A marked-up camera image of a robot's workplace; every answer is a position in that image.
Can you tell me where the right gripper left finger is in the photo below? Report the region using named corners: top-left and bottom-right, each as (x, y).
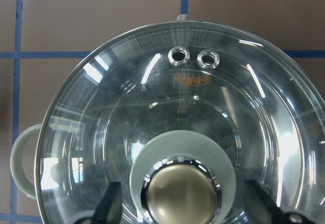
top-left (89, 182), bottom-right (122, 224)

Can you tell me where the glass pot lid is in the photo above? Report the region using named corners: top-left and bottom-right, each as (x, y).
top-left (34, 19), bottom-right (325, 224)

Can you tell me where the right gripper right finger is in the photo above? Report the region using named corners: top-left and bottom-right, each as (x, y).
top-left (244, 180), bottom-right (312, 224)

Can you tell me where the pale green cooking pot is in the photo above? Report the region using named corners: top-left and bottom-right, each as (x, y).
top-left (10, 14), bottom-right (325, 224)

